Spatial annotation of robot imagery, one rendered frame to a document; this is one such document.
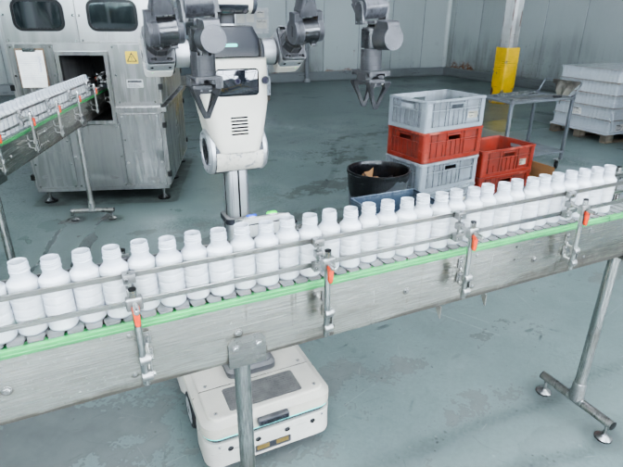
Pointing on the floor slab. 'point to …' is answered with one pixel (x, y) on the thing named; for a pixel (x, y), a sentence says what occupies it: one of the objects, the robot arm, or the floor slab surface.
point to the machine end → (116, 20)
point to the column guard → (504, 70)
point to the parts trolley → (533, 115)
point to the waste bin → (362, 184)
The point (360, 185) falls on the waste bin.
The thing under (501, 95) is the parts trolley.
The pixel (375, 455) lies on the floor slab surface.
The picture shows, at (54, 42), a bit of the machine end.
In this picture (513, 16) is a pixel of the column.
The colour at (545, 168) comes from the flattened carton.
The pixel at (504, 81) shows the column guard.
